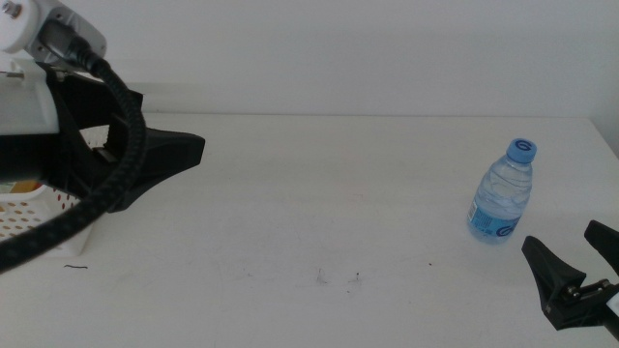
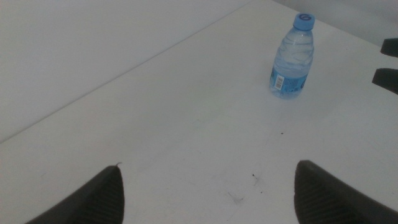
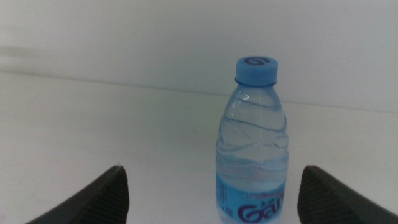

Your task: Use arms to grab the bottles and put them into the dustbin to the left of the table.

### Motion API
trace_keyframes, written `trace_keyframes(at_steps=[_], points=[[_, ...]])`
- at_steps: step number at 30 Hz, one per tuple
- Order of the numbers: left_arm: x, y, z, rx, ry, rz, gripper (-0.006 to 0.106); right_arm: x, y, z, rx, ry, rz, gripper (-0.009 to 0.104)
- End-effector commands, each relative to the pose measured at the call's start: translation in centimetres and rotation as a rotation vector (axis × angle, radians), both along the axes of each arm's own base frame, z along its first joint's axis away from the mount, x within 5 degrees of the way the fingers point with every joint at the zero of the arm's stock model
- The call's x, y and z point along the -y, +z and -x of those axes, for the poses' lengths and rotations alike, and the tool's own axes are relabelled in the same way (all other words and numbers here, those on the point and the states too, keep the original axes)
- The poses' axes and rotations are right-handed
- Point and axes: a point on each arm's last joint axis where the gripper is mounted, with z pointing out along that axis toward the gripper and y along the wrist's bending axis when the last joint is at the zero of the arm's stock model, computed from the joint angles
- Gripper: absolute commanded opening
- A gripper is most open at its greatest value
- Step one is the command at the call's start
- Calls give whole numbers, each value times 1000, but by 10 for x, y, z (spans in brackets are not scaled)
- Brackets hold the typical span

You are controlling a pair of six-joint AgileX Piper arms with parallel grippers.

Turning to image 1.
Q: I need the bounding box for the clear water bottle blue cap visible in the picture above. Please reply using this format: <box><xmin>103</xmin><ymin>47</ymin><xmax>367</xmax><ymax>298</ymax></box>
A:
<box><xmin>465</xmin><ymin>137</ymin><xmax>539</xmax><ymax>245</ymax></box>

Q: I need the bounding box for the white perforated plastic basket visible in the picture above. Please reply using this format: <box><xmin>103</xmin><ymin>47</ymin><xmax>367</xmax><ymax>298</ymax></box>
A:
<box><xmin>0</xmin><ymin>124</ymin><xmax>111</xmax><ymax>258</ymax></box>

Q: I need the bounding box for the thick black braided camera cable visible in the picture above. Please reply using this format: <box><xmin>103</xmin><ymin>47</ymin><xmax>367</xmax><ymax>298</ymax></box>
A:
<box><xmin>0</xmin><ymin>21</ymin><xmax>149</xmax><ymax>275</ymax></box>

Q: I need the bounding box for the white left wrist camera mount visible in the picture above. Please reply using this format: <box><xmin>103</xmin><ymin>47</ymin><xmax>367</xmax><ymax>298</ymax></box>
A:
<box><xmin>0</xmin><ymin>0</ymin><xmax>108</xmax><ymax>137</ymax></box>

